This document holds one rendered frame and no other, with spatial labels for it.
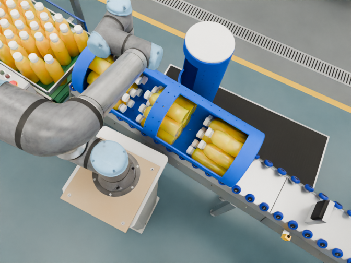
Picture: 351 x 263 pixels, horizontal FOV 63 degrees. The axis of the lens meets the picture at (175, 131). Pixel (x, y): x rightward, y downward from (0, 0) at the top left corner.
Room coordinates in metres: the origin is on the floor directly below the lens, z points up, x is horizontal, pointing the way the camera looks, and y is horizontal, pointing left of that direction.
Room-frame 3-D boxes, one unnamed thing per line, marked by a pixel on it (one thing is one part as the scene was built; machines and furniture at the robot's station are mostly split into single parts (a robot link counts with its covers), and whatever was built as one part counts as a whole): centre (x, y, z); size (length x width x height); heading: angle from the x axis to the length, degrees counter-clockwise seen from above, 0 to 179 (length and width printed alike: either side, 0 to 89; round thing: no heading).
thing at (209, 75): (1.07, -0.09, 0.59); 0.28 x 0.28 x 0.88
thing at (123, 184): (0.23, 0.20, 1.21); 0.15 x 0.15 x 0.10
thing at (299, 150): (1.04, -0.49, 0.07); 1.50 x 0.52 x 0.15; 75
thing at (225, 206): (0.31, -0.42, 0.31); 0.06 x 0.06 x 0.63; 68
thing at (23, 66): (0.70, 0.82, 1.00); 0.07 x 0.07 x 0.19
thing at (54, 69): (0.72, 0.67, 1.00); 0.07 x 0.07 x 0.19
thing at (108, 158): (0.23, 0.21, 1.33); 0.13 x 0.12 x 0.14; 77
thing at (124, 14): (0.64, 0.25, 1.59); 0.09 x 0.08 x 0.11; 167
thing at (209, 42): (1.07, -0.09, 1.03); 0.28 x 0.28 x 0.01
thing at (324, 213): (0.27, -0.71, 1.00); 0.10 x 0.04 x 0.15; 158
